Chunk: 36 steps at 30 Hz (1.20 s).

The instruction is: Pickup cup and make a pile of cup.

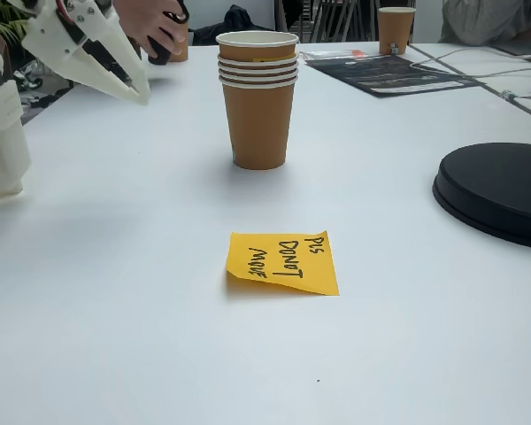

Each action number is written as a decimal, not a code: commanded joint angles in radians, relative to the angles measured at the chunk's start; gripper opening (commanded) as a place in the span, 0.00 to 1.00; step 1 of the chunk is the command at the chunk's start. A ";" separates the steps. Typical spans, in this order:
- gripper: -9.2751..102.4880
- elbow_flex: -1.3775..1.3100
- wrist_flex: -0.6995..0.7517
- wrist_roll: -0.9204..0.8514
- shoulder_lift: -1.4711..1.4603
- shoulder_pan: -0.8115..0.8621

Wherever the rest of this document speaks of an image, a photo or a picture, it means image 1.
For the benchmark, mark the grey laptop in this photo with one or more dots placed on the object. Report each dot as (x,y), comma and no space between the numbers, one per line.
(526,53)

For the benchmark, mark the black round disc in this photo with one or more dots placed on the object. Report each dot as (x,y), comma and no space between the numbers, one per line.
(500,190)

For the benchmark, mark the person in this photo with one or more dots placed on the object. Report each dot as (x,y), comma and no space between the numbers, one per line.
(478,22)

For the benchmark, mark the black printed brochure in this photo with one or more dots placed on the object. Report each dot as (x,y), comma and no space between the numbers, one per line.
(394,73)

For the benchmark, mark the black jacket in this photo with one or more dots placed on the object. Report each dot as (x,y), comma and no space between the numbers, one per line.
(239,20)

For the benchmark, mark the yellow handwritten sticky note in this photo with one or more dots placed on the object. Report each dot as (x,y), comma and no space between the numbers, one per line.
(243,248)

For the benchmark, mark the green potted plant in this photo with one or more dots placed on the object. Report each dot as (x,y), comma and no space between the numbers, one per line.
(4,20)

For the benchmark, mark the clear plastic packet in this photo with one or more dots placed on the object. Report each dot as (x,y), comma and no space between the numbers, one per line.
(345,54)

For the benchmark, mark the dark chair frame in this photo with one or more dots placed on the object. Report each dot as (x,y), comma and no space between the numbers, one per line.
(325,22)

